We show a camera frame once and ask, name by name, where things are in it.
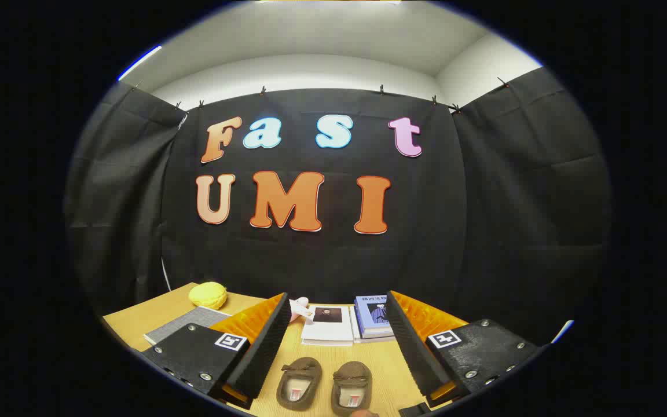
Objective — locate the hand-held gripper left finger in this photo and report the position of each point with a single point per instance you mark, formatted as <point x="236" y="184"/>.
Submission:
<point x="264" y="347"/>

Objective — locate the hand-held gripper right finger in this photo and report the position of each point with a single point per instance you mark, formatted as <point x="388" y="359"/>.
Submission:
<point x="411" y="347"/>

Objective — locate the brown fuzzy shoe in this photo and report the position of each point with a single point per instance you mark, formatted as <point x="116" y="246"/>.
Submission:
<point x="352" y="389"/>
<point x="299" y="385"/>

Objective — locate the grey fabric storage box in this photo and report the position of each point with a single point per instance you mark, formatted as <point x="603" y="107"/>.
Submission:
<point x="186" y="319"/>

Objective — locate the plain white book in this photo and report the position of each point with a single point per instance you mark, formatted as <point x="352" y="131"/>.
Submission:
<point x="368" y="340"/>

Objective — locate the pink and green plush toy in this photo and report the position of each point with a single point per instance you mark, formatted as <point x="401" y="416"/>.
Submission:
<point x="297" y="307"/>

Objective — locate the blue cover book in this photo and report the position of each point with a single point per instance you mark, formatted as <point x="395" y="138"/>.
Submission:
<point x="371" y="313"/>

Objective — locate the white book with dark photo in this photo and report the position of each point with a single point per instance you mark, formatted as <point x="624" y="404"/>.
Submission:
<point x="327" y="330"/>

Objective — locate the yellow plush toy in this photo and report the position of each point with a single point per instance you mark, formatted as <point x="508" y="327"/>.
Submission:
<point x="208" y="295"/>

